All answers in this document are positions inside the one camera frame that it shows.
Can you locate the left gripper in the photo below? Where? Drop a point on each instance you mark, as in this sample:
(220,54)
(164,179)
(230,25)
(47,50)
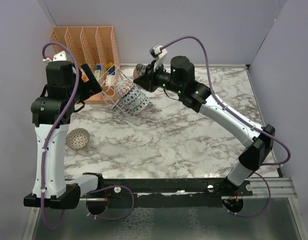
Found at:
(90,87)

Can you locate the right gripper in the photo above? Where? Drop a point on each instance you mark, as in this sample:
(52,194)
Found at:
(147,81)

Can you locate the black leaf pattern bowl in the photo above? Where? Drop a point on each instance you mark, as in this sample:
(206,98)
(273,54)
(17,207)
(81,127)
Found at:
(139,70)

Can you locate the dark blue triangle bowl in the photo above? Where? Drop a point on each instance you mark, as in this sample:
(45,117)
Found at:
(131,95)

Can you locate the light blue floral bowl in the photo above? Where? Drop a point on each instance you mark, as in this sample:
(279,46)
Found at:
(136,102)

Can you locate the red lattice bowl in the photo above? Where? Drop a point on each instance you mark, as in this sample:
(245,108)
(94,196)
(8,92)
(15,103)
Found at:
(123,88)

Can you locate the pink patterned bowl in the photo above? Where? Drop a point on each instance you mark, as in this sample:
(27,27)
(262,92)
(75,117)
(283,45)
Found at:
(140,107)

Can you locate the brown geometric bowl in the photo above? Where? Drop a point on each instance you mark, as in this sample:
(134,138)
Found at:
(77,138)

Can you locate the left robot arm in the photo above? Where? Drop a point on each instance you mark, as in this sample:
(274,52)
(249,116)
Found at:
(51,115)

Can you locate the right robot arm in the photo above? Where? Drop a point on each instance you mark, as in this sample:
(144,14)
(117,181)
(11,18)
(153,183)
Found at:
(256,139)

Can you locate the green white box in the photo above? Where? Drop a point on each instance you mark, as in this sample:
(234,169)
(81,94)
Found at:
(97,74)

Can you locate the white label card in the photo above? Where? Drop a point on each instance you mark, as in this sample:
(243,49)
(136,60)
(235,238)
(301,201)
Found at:
(110,80)

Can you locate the yellow black tool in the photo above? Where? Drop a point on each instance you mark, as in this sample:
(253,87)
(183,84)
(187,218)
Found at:
(109,66)

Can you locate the orange plastic desk organizer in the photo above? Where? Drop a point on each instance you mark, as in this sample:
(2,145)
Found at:
(92,45)

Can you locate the white wire dish rack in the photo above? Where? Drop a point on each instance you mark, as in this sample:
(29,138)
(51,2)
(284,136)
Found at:
(109,97)

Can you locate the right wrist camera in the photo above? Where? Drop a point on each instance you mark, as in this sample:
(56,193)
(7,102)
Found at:
(159,54)

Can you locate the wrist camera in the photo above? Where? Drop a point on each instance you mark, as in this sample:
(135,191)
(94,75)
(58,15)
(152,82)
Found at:
(159,54)
(60,56)

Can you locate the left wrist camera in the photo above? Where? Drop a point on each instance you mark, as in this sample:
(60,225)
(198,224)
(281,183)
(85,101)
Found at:
(60,56)

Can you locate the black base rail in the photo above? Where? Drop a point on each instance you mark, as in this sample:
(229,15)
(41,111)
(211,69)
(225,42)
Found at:
(165,193)

